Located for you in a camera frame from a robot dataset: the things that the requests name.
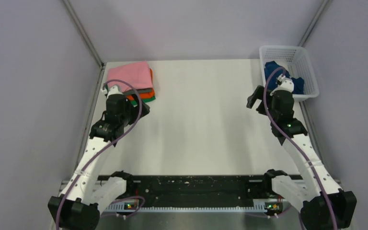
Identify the left aluminium frame post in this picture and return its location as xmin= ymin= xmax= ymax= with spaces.
xmin=61 ymin=0 xmax=104 ymax=69

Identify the aluminium frame post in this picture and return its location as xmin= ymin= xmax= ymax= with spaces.
xmin=61 ymin=0 xmax=104 ymax=69
xmin=298 ymin=0 xmax=333 ymax=46

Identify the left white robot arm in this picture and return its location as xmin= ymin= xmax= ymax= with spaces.
xmin=48 ymin=92 xmax=150 ymax=230

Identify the white plastic basket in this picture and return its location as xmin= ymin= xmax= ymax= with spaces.
xmin=259 ymin=45 xmax=320 ymax=102

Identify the right aluminium frame post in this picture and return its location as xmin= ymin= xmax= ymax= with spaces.
xmin=298 ymin=0 xmax=333 ymax=46

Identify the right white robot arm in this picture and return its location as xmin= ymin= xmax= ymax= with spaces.
xmin=246 ymin=85 xmax=357 ymax=230

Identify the blue t shirt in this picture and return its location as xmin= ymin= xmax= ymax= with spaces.
xmin=264 ymin=61 xmax=305 ymax=95

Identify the white cable duct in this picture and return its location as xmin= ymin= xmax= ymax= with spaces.
xmin=103 ymin=199 xmax=289 ymax=214

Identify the pink folded t shirt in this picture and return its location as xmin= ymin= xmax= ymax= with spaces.
xmin=106 ymin=61 xmax=153 ymax=90

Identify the grey folded t shirt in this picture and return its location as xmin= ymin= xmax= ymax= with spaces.
xmin=123 ymin=88 xmax=153 ymax=95

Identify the orange folded t shirt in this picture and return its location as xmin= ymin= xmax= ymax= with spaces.
xmin=126 ymin=68 xmax=155 ymax=102

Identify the green folded t shirt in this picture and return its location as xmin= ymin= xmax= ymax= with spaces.
xmin=127 ymin=95 xmax=156 ymax=106

